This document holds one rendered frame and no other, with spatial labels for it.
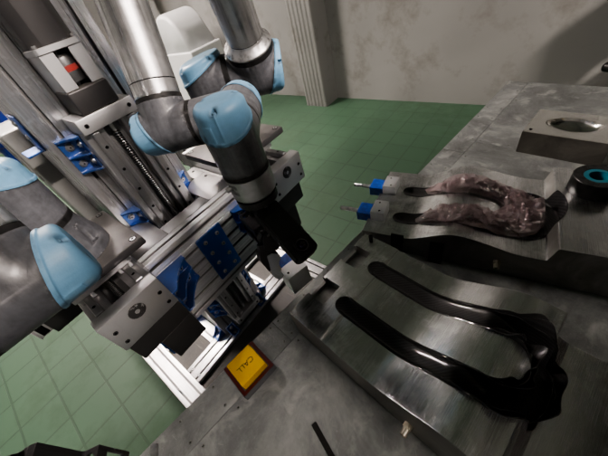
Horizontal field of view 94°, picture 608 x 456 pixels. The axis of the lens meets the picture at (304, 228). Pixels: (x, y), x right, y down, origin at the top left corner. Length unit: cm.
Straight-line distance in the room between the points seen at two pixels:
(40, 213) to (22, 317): 37
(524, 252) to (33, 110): 106
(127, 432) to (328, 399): 135
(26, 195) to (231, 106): 43
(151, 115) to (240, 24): 30
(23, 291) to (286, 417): 46
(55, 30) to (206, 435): 82
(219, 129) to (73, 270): 22
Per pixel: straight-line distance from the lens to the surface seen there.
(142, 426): 181
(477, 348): 53
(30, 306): 36
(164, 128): 54
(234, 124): 40
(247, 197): 45
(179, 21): 439
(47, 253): 35
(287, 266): 61
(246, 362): 65
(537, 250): 74
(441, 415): 49
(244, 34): 75
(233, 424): 67
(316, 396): 63
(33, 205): 71
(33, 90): 87
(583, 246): 72
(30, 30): 79
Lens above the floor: 140
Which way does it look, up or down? 43 degrees down
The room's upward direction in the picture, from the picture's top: 18 degrees counter-clockwise
